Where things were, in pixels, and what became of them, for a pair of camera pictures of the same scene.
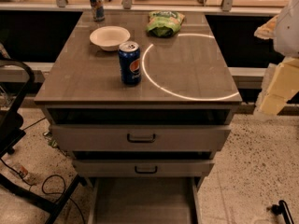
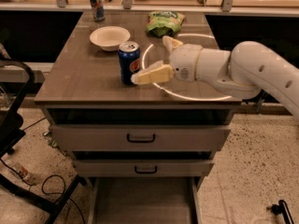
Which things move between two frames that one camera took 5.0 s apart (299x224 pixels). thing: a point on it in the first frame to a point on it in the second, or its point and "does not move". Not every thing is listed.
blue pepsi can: [130, 63] does not move
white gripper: [288, 32] to [184, 62]
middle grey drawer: [143, 168] does not move
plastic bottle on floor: [21, 171] does not move
